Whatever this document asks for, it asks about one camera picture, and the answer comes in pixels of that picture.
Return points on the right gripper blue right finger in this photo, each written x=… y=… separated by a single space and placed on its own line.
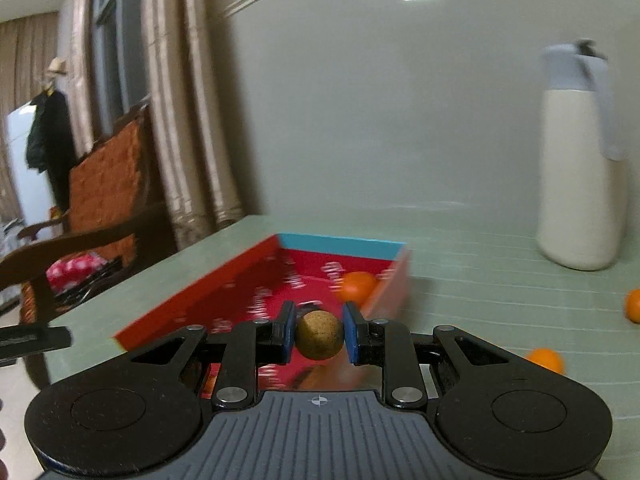
x=388 y=345

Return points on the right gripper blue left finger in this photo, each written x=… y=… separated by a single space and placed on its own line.
x=247 y=348

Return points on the small orange mandarin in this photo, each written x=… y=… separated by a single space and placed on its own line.
x=357 y=287

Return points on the small tan round fruit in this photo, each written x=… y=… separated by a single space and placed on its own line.
x=319 y=335

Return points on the large orange mandarin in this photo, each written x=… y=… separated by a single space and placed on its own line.
x=547 y=358

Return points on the red white patterned cloth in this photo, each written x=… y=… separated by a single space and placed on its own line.
x=67 y=273

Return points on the colourful cardboard box tray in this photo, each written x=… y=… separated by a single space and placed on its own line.
x=303 y=268

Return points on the grey bed with pillows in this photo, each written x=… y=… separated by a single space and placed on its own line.
x=9 y=239

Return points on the green grid table cloth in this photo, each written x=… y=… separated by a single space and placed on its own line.
x=490 y=281

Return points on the white refrigerator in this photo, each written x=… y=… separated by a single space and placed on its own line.
x=32 y=187

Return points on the wooden sofa orange cushions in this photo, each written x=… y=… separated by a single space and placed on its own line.
x=117 y=211

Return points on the beige satin curtain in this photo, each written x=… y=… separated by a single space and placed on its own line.
x=200 y=189

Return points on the dark hanging jacket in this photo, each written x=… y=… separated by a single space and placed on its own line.
x=50 y=144

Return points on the white thermos jug grey lid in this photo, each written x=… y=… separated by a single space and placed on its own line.
x=583 y=175

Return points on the small orange near jug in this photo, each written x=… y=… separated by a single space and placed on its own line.
x=632 y=306

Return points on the straw hat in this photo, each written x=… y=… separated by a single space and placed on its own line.
x=57 y=67

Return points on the far beige curtain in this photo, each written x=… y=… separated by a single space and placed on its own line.
x=28 y=45

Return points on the window with frame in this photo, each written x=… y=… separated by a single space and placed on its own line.
x=117 y=59

